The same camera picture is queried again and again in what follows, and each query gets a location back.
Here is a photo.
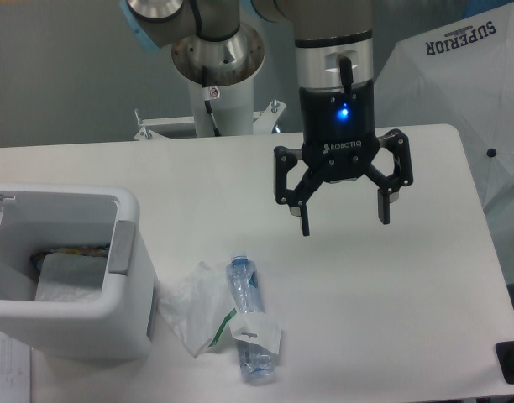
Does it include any white Superior umbrella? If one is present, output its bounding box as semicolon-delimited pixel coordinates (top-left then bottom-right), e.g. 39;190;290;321
375;3;514;206

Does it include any white plastic bag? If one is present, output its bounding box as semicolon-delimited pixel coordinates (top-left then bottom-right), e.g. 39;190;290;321
156;259;282;359

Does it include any clear plastic water bottle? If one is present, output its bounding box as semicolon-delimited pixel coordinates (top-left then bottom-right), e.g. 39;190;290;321
226;252;281;385

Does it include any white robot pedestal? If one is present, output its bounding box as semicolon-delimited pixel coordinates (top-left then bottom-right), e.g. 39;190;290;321
171;23;265;121

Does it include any white metal base bracket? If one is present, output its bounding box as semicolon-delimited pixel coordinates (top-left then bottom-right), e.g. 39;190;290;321
134;99;286;140

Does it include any white trash can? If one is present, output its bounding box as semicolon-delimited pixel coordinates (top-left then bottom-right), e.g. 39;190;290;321
0;183;157;359

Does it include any black device at edge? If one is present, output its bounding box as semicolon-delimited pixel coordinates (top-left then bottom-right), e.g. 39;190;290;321
496;341;514;385

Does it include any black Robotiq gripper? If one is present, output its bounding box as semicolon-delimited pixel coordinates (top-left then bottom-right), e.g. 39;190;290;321
273;79;415;237

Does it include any printed paper sheet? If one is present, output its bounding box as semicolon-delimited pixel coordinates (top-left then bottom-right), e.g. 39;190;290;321
0;332;31;403

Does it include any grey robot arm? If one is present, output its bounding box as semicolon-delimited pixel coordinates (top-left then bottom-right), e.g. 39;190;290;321
119;1;413;235

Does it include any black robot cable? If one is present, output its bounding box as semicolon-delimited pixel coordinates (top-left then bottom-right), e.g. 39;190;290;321
200;65;222;138

